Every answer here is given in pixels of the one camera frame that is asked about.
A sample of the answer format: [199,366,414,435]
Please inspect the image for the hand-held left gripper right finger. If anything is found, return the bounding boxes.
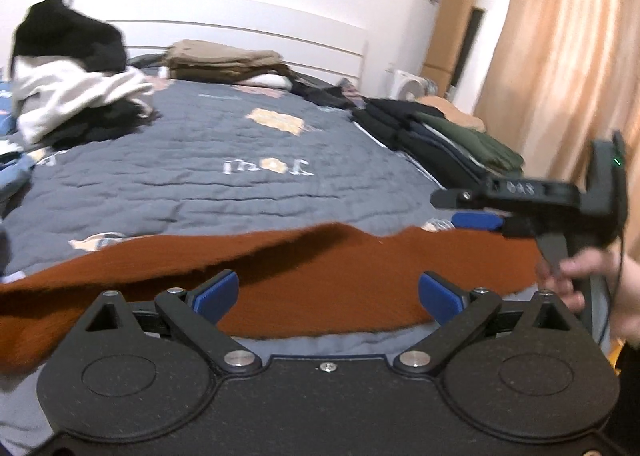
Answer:
[394,272,583,374]

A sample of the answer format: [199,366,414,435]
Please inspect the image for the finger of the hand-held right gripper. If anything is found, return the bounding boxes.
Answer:
[451,212,538,238]
[431,179,493,211]

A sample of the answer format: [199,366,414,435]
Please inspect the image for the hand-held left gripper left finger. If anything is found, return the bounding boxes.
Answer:
[75,269,262,374]

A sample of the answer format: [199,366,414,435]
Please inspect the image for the rust brown fleece garment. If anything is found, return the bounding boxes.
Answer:
[0,222,551,377]

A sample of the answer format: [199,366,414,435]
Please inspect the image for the person's right forearm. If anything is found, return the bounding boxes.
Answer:
[611,253,640,344]

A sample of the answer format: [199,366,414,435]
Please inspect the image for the stack of folded dark clothes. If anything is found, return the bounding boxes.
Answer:
[350,96,526,187]

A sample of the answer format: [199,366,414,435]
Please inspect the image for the pile of black white clothes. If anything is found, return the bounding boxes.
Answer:
[10,56,156,144]

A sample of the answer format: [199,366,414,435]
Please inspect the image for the person's right hand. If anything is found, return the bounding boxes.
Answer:
[536,249,608,313]

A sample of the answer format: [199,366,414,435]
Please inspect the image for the tan folded garment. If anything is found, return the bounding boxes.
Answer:
[415,95,486,132]

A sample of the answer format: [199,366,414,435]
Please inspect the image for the grey printed quilt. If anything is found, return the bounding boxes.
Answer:
[0,56,551,456]

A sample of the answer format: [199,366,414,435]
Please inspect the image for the white fan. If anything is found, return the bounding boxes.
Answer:
[395,69,436,102]

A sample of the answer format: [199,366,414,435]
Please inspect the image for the peach curtain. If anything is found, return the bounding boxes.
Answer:
[472,0,640,267]

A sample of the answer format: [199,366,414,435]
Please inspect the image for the tall cardboard box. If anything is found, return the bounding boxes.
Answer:
[420,0,481,97]

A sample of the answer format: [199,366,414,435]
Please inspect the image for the black garment by headboard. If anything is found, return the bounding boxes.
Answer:
[290,79,371,110]

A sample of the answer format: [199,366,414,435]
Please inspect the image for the dark grey crumpled garment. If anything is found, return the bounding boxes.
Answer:
[42,99,161,149]

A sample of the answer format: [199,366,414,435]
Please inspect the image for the white folded cloth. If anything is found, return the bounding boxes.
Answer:
[240,74,293,90]

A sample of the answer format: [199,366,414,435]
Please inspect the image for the white bed headboard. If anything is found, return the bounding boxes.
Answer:
[105,0,368,87]

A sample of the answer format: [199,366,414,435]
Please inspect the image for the folded khaki pants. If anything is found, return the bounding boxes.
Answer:
[162,39,293,84]

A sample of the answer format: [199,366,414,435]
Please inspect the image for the blue printed cloth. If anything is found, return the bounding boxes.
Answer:
[0,79,38,217]

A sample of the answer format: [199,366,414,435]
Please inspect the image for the black bulky garment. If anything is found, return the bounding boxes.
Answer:
[12,0,128,74]

